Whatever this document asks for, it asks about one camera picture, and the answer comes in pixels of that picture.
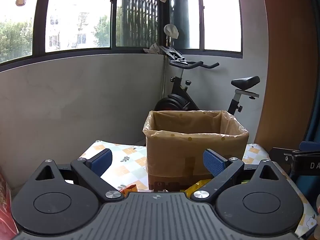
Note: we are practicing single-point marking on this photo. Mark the white cloth on pole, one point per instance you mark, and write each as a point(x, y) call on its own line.
point(171, 31)

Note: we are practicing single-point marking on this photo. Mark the cardboard box with plastic liner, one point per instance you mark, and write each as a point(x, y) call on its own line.
point(175, 155)

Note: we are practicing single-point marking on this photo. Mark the red packet at left edge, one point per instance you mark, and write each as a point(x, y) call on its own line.
point(5, 205)

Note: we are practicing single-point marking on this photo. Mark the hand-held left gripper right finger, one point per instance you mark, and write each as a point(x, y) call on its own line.
point(215, 163)

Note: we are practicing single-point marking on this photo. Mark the wooden cabinet panel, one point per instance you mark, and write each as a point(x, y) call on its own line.
point(282, 67)

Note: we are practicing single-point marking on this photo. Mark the yellow snack bag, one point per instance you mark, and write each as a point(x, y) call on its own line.
point(195, 187)

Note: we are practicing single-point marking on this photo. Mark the floral checked tablecloth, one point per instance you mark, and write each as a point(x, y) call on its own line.
point(130, 165)

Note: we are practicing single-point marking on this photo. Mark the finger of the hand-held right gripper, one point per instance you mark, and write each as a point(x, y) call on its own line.
point(281, 156)
point(310, 145)

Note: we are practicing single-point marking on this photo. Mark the black framed window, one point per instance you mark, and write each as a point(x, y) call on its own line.
point(113, 17)

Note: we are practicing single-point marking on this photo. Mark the orange white snack packet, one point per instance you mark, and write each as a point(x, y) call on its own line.
point(127, 189)

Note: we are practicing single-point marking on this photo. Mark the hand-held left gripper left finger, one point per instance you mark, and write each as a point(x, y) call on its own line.
point(101, 161)

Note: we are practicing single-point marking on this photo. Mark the crumpled white cloth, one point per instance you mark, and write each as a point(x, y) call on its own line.
point(153, 49)

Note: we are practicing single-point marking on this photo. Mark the black exercise bike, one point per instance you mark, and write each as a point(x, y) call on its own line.
point(175, 102)

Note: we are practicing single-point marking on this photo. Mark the dark blue curtain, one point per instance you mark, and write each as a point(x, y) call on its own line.
point(314, 67)

